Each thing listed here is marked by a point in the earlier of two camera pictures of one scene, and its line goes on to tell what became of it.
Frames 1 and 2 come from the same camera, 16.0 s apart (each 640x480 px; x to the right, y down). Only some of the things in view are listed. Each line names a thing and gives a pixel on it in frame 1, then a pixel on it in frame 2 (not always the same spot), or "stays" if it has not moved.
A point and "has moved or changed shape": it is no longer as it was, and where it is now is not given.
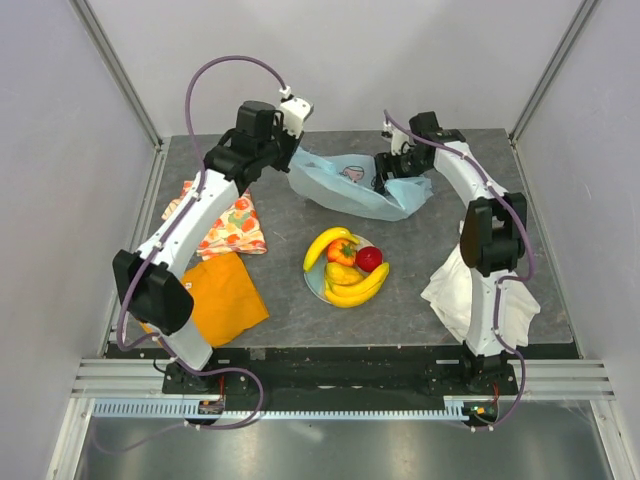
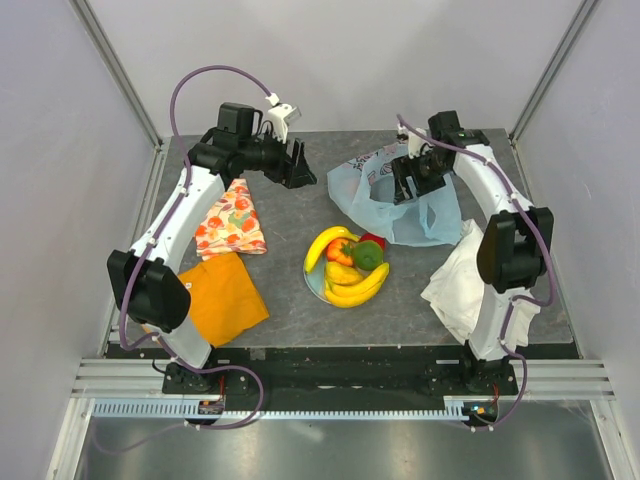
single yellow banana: x=320 y=241 stays
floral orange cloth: x=236 y=229 stays
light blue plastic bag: x=347 y=182 has moved or changed shape
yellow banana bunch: x=357 y=293 stays
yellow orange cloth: x=225 y=301 stays
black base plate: x=345 y=379 stays
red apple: x=368 y=258 → x=374 y=237
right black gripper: x=386 y=162 → x=406 y=166
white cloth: x=449 y=298 stays
